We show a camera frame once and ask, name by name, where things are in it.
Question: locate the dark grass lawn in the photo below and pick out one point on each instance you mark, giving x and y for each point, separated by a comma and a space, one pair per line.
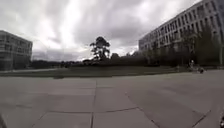
100, 71

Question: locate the tall dark tree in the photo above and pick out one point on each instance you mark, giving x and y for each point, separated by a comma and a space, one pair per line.
100, 48

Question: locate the dark hedge line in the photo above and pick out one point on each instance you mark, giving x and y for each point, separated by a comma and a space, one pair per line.
83, 62

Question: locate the grey concrete slab pavement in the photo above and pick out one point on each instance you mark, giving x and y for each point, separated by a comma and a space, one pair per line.
110, 100

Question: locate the row of trees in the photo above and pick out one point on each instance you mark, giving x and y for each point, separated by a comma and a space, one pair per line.
186, 50

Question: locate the person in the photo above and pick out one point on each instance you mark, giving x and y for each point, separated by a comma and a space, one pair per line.
192, 65

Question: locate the large grey multi-storey building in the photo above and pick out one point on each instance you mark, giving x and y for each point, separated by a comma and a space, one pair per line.
186, 23

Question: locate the grey building with windows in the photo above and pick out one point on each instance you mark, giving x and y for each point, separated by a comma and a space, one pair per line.
13, 50

